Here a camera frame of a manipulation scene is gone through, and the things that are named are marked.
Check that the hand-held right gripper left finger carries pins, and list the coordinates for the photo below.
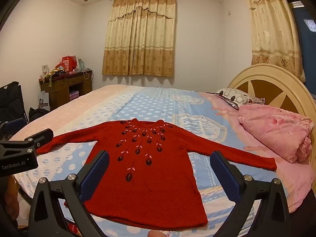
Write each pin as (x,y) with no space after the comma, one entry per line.
(95,175)

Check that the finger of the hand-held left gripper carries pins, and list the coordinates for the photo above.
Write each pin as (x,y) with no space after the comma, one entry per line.
(43,135)
(5,127)

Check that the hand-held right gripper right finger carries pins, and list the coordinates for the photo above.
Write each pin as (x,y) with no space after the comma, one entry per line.
(226,175)

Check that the red knitted sweater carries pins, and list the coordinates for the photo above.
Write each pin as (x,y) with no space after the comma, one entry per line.
(153,177)

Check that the black bag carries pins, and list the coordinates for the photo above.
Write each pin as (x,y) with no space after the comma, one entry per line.
(38,113)

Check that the black folding chair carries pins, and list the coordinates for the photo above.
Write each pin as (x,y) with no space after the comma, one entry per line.
(11,101)

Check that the white paper bag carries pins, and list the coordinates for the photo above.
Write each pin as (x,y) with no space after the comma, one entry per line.
(44,103)

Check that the brown wooden desk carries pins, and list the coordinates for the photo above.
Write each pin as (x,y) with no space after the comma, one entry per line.
(61,88)

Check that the folded pink quilt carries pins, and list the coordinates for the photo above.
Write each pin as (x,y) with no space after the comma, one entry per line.
(271,130)

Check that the white card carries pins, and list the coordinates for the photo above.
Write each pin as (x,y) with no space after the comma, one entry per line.
(45,70)

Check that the red gift bag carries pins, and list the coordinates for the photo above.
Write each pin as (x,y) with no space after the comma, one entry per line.
(69,63)

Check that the patterned pillow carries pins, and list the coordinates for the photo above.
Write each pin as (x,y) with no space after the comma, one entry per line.
(234,97)

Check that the bed with blue sheet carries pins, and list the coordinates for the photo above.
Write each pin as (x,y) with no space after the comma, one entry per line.
(148,103)

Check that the cream and brown headboard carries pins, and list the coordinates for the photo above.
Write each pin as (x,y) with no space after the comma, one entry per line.
(271,88)

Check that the beige floral window curtain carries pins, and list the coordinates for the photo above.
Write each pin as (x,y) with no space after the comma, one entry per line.
(140,37)

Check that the dark screen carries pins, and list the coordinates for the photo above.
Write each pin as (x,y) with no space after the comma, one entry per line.
(307,47)

